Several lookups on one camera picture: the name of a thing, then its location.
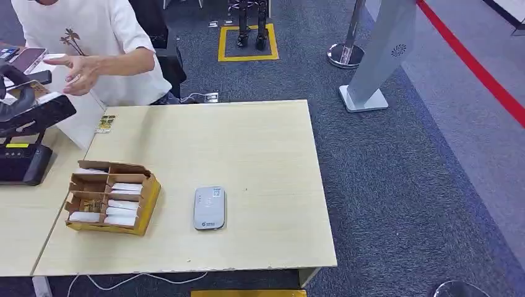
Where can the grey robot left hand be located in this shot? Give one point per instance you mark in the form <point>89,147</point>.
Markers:
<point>22,102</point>

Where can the orange card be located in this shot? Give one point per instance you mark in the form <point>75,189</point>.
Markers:
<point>39,87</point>

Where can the black power bank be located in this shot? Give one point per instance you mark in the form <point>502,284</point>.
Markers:
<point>46,77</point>

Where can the pink smartphone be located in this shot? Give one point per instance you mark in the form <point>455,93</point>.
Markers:
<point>28,59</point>

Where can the dark smartphone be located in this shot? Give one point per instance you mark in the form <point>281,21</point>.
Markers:
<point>8,53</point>

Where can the black router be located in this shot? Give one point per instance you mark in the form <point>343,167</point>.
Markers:
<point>22,164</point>

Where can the person's left hand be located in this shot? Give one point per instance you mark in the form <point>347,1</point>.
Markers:
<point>80,74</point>

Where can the white card stack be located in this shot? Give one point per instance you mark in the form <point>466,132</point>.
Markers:
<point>123,204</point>
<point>90,171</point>
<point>127,188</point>
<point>84,217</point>
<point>120,217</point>

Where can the person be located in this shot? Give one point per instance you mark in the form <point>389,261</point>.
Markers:
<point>102,28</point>

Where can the gold printed card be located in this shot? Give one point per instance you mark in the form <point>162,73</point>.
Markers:
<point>92,205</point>

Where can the black chair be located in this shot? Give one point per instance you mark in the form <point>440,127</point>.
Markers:
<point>164,53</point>

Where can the wooden card box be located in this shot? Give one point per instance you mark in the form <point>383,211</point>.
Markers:
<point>149,205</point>

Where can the white table leg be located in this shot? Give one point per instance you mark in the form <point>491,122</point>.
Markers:
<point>42,287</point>
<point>308,276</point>

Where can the floor power socket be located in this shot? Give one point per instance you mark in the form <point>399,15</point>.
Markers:
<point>211,97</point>

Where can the yellow floor tape square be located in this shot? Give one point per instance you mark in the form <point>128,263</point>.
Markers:
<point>221,43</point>

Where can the grey card reader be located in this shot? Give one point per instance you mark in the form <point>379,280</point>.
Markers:
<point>209,208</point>

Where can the yellow floor tape strip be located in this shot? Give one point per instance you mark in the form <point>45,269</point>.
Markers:
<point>248,294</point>

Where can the grey standing panel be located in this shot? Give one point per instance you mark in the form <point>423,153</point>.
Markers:
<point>380,49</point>

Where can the red floor tape line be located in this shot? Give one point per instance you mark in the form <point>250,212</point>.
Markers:
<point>471,61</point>

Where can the chrome stanchion base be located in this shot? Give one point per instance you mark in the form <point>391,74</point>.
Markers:
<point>459,290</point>

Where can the white platform with dark edge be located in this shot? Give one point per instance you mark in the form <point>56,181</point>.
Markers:
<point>508,10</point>

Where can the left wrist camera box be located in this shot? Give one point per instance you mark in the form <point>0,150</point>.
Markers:
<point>45,112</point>

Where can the chrome stanchion post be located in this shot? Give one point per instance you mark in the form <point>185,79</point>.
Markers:
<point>345,53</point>

